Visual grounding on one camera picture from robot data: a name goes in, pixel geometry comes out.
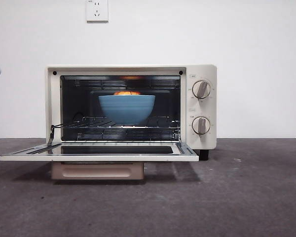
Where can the red yellow apple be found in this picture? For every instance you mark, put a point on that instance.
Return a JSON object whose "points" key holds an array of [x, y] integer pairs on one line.
{"points": [[127, 93]]}

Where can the blue ribbed bowl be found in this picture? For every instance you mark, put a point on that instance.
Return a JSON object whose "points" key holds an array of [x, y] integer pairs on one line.
{"points": [[127, 109]]}

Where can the cream glass oven door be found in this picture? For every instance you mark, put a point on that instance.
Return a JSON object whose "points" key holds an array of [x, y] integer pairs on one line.
{"points": [[113, 157]]}

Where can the cream timer knob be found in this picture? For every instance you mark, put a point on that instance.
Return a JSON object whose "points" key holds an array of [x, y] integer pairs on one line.
{"points": [[200, 125]]}

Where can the cream Toshiba toaster oven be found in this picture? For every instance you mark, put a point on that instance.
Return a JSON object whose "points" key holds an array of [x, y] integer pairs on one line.
{"points": [[213, 111]]}

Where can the black oven foot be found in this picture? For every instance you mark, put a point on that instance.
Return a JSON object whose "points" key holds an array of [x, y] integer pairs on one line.
{"points": [[204, 155]]}

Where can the cream temperature knob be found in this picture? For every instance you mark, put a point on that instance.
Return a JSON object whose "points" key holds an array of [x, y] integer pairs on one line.
{"points": [[201, 89]]}

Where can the white wall socket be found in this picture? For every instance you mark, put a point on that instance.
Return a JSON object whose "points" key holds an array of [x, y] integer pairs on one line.
{"points": [[97, 13]]}

